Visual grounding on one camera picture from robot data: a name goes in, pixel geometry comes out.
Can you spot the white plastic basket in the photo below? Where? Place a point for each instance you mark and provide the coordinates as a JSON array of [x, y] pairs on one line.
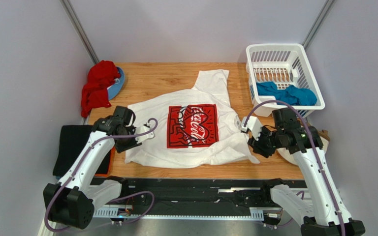
[[285, 65]]

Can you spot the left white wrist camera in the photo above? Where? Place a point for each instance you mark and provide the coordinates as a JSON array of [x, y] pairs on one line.
[[146, 131]]

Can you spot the white printed t-shirt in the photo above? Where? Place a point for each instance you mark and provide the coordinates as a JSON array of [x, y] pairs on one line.
[[196, 126]]

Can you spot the aluminium rail frame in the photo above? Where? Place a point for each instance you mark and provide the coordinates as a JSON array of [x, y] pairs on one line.
[[153, 209]]

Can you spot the orange t-shirt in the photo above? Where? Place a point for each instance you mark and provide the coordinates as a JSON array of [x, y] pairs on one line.
[[106, 165]]

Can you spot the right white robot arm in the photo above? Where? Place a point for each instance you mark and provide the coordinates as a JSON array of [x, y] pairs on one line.
[[326, 215]]

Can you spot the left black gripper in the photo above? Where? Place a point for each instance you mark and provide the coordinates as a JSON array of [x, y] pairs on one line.
[[121, 149]]

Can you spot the light blue cap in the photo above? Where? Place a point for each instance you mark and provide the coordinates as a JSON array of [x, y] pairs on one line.
[[114, 89]]

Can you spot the red t-shirt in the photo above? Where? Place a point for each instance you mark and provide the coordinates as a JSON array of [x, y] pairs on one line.
[[95, 93]]

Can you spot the cream tote bag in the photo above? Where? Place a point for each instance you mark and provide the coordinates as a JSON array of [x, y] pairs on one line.
[[284, 153]]

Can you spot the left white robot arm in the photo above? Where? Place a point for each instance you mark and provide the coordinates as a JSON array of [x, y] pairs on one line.
[[71, 202]]

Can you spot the black folded t-shirt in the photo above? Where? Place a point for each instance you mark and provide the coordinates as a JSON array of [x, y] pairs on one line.
[[73, 139]]

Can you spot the teal blue t-shirt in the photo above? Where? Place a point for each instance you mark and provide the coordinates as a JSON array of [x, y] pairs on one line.
[[291, 95]]

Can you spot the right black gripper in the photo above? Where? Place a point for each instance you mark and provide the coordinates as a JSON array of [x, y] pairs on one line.
[[261, 148]]

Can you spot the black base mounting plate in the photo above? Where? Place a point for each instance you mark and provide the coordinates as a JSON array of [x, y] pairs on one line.
[[247, 192]]

